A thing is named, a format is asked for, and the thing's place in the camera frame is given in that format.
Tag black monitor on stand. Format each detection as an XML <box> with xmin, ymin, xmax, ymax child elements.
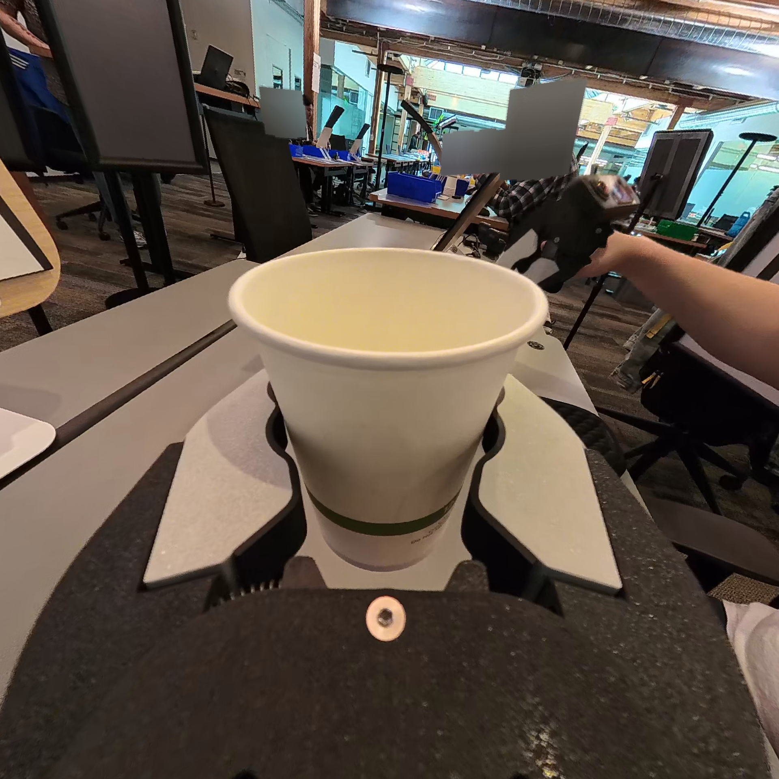
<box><xmin>638</xmin><ymin>128</ymin><xmax>715</xmax><ymax>222</ymax></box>

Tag black framed panel on stand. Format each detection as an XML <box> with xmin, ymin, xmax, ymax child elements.
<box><xmin>37</xmin><ymin>0</ymin><xmax>210</xmax><ymax>308</ymax></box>

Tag wooden desk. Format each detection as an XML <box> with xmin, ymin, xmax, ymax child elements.
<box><xmin>369</xmin><ymin>189</ymin><xmax>510</xmax><ymax>235</ymax></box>

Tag black laptop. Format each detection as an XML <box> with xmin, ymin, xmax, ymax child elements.
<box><xmin>199</xmin><ymin>47</ymin><xmax>236</xmax><ymax>88</ymax></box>

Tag black floor lamp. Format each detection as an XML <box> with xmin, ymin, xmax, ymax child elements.
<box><xmin>700</xmin><ymin>131</ymin><xmax>777</xmax><ymax>227</ymax></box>

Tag white board stand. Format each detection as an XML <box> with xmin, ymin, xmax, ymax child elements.
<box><xmin>0</xmin><ymin>408</ymin><xmax>57</xmax><ymax>482</ymax></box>

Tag person's right forearm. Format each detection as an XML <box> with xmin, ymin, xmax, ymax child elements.
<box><xmin>633</xmin><ymin>238</ymin><xmax>779</xmax><ymax>393</ymax></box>

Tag person's right hand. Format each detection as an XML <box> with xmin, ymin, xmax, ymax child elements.
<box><xmin>582</xmin><ymin>232</ymin><xmax>654</xmax><ymax>284</ymax></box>

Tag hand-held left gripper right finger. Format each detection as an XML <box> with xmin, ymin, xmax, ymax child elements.
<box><xmin>463</xmin><ymin>372</ymin><xmax>624</xmax><ymax>600</ymax></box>

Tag wooden instruction board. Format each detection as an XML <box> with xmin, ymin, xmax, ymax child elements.
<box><xmin>0</xmin><ymin>159</ymin><xmax>62</xmax><ymax>336</ymax></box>

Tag white paper cup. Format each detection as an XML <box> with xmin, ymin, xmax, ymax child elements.
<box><xmin>228</xmin><ymin>247</ymin><xmax>551</xmax><ymax>573</ymax></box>

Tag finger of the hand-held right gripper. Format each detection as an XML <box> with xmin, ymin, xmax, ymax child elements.
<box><xmin>497</xmin><ymin>229</ymin><xmax>546</xmax><ymax>276</ymax></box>

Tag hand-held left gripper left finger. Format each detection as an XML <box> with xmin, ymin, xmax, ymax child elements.
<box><xmin>143</xmin><ymin>372</ymin><xmax>308</xmax><ymax>600</ymax></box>

